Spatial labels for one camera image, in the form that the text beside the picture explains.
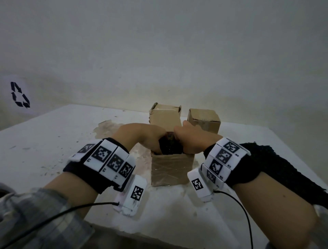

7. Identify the person's right hand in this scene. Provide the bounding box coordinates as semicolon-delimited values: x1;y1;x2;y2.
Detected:
174;120;223;155

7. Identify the person's left hand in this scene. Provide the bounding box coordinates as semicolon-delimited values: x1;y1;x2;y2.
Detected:
112;123;167;155

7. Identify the paper box with white lid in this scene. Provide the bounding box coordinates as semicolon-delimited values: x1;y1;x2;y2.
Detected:
187;108;221;135

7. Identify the paper box with notched rim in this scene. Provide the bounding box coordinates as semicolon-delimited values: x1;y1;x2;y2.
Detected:
149;102;182;129

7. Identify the black bubble wrap sheet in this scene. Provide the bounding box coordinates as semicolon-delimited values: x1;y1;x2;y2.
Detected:
158;133;184;155

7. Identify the paper box with tall flap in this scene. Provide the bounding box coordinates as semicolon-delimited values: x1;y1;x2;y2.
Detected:
151;129;195;187

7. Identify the pile of black bubble wrap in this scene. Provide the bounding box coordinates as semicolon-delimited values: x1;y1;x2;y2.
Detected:
241;142;328;206

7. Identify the person's left forearm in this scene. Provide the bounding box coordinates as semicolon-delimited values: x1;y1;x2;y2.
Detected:
0;172;99;249

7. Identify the person's right forearm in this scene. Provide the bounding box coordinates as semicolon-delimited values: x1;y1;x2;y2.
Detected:
232;172;321;249

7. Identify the left wrist marker band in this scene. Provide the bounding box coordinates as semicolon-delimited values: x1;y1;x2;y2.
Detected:
63;137;136;194

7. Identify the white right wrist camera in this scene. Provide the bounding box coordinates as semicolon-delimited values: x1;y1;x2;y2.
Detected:
187;168;216;202

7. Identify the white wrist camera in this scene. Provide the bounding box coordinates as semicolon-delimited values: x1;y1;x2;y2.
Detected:
113;175;148;217
187;168;216;202

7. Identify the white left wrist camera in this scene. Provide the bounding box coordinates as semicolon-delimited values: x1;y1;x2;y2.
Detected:
113;175;148;217

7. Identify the black right camera cable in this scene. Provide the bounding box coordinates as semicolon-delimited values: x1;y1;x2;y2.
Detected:
214;189;254;249

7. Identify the black camera cable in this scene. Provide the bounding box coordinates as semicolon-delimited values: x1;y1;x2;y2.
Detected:
0;202;120;248
214;189;254;249

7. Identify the black left camera cable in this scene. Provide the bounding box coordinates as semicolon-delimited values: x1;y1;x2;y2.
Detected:
0;202;120;248

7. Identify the black and white wall marker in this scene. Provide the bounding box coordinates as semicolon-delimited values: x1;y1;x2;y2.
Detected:
10;81;31;108

